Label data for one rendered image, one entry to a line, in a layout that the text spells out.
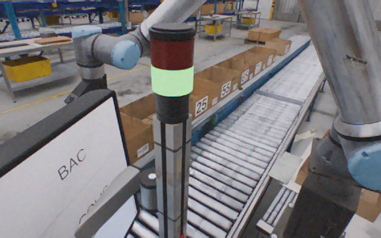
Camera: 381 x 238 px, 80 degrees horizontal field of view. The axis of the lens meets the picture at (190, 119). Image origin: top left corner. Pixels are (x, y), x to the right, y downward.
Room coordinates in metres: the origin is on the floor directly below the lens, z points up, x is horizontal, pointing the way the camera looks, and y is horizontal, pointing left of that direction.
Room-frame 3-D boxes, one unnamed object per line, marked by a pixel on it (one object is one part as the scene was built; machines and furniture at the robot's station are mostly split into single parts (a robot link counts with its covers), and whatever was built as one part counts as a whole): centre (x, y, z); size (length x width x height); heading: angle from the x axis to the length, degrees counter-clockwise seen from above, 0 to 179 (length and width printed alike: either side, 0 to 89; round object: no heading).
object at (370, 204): (0.94, -0.85, 0.80); 0.38 x 0.28 x 0.10; 49
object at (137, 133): (0.95, 0.44, 0.96); 0.39 x 0.29 x 0.17; 147
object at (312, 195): (0.63, -0.55, 0.91); 0.26 x 0.26 x 0.33; 51
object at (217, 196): (0.91, -0.08, 0.72); 0.52 x 0.05 x 0.05; 57
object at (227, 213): (0.86, -0.05, 0.72); 0.52 x 0.05 x 0.05; 57
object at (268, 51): (2.93, -0.86, 0.96); 0.39 x 0.29 x 0.17; 147
